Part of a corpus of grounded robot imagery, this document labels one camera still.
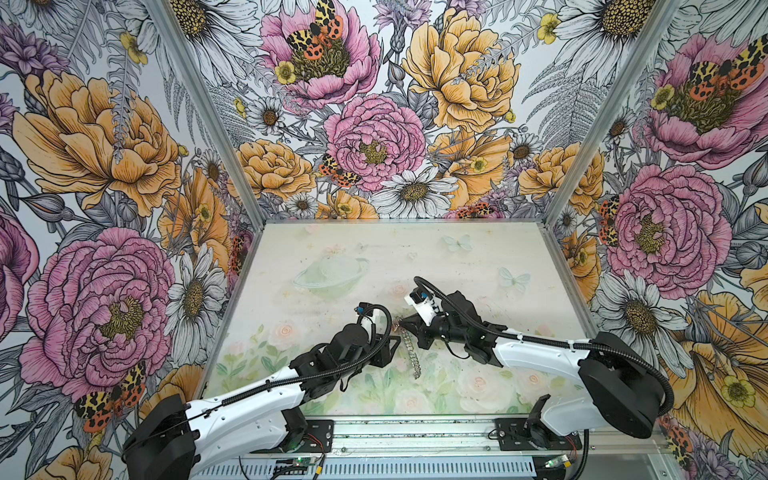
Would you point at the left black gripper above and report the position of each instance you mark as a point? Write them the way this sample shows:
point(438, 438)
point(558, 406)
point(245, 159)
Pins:
point(383, 355)

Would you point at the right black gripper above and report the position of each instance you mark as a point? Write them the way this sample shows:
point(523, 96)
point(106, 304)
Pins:
point(418, 329)

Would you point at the silver metal keyring plate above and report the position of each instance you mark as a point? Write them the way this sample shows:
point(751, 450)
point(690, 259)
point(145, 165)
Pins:
point(407, 339)

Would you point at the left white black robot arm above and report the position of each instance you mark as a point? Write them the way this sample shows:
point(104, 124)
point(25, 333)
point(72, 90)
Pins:
point(178, 439)

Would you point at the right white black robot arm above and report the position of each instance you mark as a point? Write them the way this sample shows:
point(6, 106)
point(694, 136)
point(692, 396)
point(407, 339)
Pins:
point(617, 387)

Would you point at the aluminium front rail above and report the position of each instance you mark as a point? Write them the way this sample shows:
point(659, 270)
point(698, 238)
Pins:
point(442, 436)

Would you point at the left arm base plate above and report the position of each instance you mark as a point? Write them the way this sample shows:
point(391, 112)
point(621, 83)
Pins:
point(314, 436)

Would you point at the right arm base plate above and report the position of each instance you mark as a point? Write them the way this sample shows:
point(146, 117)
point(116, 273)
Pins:
point(519, 434)

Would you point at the white perforated cable duct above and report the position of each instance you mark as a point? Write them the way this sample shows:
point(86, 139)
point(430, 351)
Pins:
point(510, 467)

